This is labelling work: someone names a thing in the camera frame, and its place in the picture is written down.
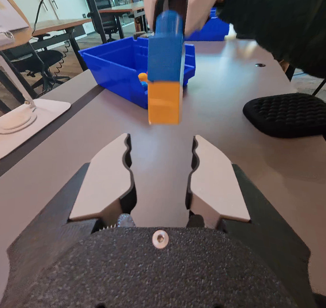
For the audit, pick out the pile of building bricks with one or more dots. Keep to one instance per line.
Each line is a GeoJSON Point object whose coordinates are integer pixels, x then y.
{"type": "Point", "coordinates": [143, 76]}

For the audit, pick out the blue plastic bin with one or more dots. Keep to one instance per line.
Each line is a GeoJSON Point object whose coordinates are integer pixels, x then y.
{"type": "Point", "coordinates": [216, 30]}
{"type": "Point", "coordinates": [114, 63]}

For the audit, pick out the black chair armrest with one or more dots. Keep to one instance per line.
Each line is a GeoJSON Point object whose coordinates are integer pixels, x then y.
{"type": "Point", "coordinates": [285, 114]}

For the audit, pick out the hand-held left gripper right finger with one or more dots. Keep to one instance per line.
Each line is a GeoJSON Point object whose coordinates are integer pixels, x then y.
{"type": "Point", "coordinates": [216, 183]}

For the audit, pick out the orange mega block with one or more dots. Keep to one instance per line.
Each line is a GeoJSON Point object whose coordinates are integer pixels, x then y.
{"type": "Point", "coordinates": [163, 101]}

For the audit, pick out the person's right forearm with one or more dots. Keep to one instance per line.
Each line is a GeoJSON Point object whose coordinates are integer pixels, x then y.
{"type": "Point", "coordinates": [280, 20]}

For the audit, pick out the blue mega block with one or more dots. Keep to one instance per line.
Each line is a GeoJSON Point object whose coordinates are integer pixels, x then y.
{"type": "Point", "coordinates": [165, 58]}

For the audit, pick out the white desk stand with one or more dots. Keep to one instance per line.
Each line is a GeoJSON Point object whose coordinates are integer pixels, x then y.
{"type": "Point", "coordinates": [45, 112]}

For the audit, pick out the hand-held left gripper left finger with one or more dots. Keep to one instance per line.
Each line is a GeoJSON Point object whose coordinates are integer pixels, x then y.
{"type": "Point", "coordinates": [107, 183]}

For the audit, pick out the round table grommet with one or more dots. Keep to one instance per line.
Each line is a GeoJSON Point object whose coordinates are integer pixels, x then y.
{"type": "Point", "coordinates": [260, 65]}

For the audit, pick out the black tripod stand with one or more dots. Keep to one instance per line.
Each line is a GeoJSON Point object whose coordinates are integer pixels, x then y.
{"type": "Point", "coordinates": [95, 12]}

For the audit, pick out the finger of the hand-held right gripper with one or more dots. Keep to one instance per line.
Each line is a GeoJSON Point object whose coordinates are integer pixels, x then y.
{"type": "Point", "coordinates": [150, 2]}
{"type": "Point", "coordinates": [203, 2]}

